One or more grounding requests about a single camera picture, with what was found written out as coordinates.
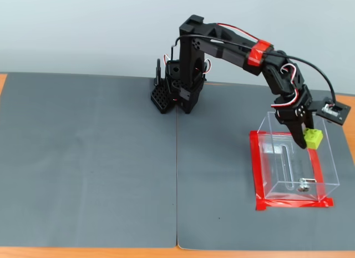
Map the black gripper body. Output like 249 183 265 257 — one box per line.
273 84 317 129

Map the green lego block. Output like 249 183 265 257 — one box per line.
303 128 324 150

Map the transparent acrylic box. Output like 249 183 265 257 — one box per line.
256 110 341 203

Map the metal box latch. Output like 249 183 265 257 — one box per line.
295 178 318 193

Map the red tape wrap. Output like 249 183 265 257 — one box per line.
246 39 272 68

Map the grey table mat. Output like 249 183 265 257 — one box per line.
176 82 355 252
0 72 178 248

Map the black table clamp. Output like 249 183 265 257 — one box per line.
154 58 163 87

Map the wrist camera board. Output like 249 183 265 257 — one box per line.
316 98 352 127

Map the black camera cable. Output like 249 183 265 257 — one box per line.
170 33 338 105

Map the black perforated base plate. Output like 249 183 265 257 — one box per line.
150 84 178 115

